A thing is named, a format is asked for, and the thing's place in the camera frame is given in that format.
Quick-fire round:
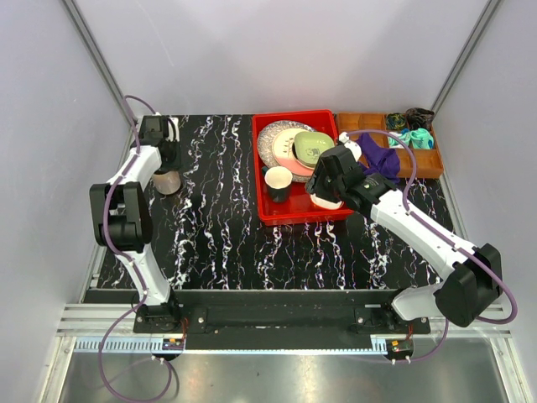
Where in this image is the orange white square bowl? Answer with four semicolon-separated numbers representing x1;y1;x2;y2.
310;192;343;211

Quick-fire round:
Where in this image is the white square bowl insert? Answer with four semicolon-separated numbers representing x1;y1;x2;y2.
310;193;341;210

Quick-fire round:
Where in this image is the green panda square dish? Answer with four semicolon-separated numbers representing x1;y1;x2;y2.
292;131;335;163

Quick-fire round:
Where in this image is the iridescent pink cup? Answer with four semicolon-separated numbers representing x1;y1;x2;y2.
152;170;182;196

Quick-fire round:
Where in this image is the dark green mug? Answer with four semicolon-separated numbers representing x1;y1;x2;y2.
263;166;293;203

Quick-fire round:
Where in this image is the pink cream round plate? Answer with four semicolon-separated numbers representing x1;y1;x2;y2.
272;128;313;183

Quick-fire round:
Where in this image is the speckled grey large plate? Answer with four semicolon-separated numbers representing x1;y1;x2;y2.
257;120;314;168

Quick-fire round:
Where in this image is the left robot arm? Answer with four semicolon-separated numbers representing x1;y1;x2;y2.
89;114;182;333

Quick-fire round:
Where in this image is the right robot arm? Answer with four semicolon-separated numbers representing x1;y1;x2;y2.
306;145;501;333

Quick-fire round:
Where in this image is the red plastic bin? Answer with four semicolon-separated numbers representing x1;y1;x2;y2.
252;109;353;226

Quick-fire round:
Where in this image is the purple cloth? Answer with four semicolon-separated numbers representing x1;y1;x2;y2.
357;133;400;184

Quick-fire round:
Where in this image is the white mint sock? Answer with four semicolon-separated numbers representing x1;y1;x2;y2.
388;129;410;149

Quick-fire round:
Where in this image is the dark patterned sock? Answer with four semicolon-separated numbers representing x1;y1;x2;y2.
385;113;407;131

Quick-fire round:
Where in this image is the mint green sock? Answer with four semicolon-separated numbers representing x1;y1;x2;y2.
409;128;435;149

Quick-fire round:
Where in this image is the wooden compartment organizer tray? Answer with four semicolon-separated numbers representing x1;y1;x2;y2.
336;113;444;179

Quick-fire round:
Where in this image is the brown dark rolled sock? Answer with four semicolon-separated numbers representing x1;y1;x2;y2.
405;107;435;131

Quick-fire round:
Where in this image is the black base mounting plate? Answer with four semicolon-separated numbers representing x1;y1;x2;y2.
133;290;430;353

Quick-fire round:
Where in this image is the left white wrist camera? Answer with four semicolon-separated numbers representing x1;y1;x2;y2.
154;112;180;143

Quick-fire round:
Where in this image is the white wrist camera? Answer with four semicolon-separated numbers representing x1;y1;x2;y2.
338;132;362;161
154;112;180;143

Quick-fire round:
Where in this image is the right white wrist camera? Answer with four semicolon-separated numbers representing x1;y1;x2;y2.
338;132;362;161

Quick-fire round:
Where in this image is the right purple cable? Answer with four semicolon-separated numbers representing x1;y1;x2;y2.
339;128;518;364

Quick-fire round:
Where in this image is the aluminium frame rail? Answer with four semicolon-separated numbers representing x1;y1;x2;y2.
60;0;134;125

